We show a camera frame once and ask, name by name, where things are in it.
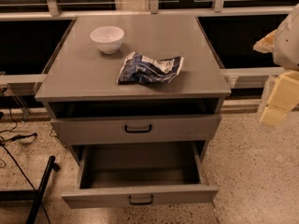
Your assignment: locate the grey drawer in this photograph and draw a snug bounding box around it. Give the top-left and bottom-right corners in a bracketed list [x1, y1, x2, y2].
[50, 115, 221, 145]
[63, 142, 218, 208]

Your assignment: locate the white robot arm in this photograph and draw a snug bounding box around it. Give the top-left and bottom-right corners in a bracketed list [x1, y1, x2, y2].
[253, 4, 299, 127]

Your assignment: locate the grey top drawer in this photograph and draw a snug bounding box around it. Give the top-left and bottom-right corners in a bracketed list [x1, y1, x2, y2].
[50, 115, 221, 145]

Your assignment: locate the grey drawer cabinet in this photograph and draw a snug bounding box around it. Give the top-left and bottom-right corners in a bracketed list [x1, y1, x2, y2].
[36, 15, 230, 161]

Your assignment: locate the crumpled blue white chip bag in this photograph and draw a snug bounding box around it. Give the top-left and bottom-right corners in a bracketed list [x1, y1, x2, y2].
[117, 52, 184, 84]

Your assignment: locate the white ceramic bowl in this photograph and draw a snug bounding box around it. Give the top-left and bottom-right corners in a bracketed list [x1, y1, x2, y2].
[90, 26, 124, 54]

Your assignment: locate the metal window railing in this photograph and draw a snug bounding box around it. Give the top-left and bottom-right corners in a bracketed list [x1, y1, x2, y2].
[0, 0, 299, 91]

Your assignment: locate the black metal stand leg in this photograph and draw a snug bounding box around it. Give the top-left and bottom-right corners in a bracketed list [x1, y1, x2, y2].
[0, 156, 60, 224]

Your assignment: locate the black floor cable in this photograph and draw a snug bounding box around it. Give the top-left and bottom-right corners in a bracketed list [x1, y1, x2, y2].
[0, 107, 51, 224]

